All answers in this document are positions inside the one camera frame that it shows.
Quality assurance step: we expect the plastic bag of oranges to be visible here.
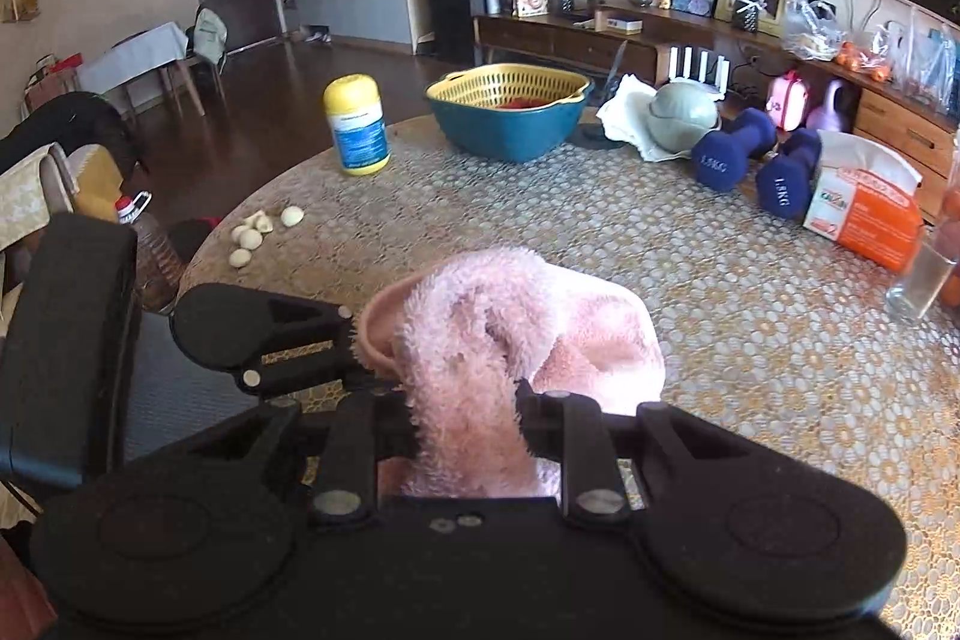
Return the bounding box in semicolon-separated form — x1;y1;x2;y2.
835;27;899;84

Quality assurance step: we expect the small pink bag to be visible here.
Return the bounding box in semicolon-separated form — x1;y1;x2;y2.
764;69;812;133

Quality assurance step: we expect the chair with lace cover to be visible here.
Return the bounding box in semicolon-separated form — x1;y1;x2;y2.
0;140;79;253

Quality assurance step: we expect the dining table with white cloth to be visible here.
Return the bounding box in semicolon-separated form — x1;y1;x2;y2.
74;20;190;118

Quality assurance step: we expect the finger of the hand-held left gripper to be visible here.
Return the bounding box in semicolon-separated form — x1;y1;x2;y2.
241;289;407;398

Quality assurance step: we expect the yellow supplement bottle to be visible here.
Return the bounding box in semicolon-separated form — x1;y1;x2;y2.
323;73;392;178

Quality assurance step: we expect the blue dumbbell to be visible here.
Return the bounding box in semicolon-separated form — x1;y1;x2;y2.
754;128;824;222
689;107;779;193

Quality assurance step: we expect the yellow colander basket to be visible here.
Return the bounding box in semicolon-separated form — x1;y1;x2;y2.
425;63;594;118

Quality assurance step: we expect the white cloth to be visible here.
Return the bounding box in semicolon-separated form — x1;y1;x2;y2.
595;73;692;163

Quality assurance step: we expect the white router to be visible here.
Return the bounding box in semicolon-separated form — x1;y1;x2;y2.
668;46;734;103

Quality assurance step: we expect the dark cloth on chair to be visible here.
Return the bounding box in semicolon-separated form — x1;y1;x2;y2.
0;91;151;176

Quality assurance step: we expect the wooden television console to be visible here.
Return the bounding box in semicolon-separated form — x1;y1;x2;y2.
472;5;960;223

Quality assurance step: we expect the clear drinking glass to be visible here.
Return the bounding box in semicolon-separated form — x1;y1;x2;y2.
884;226;959;324

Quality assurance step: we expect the blue plastic basin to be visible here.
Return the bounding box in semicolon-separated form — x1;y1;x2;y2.
429;89;592;164

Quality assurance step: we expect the pink fluffy towel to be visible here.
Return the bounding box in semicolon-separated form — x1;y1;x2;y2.
357;246;667;500

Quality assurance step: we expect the plastic oil bottle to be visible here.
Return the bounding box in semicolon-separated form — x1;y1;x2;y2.
112;192;186;313

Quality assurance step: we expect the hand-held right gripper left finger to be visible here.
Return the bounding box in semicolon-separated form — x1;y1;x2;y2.
154;385;418;530

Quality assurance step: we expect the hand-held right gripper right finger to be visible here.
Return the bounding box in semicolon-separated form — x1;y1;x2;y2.
513;380;760;530

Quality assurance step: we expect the orange and white tissue pack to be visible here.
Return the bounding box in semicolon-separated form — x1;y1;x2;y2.
802;129;924;274

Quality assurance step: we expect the tall clear plastic bag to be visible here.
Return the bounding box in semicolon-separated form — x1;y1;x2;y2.
891;8;960;118

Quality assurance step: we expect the chair with green jacket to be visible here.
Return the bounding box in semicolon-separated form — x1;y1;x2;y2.
186;5;230;88

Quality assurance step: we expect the yellow photo frame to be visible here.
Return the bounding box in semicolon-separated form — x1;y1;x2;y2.
713;0;797;39

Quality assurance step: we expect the purple kettlebell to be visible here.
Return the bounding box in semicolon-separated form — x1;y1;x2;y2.
805;78;857;134

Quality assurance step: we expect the yellow cushion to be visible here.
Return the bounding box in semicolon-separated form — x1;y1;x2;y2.
70;144;126;223

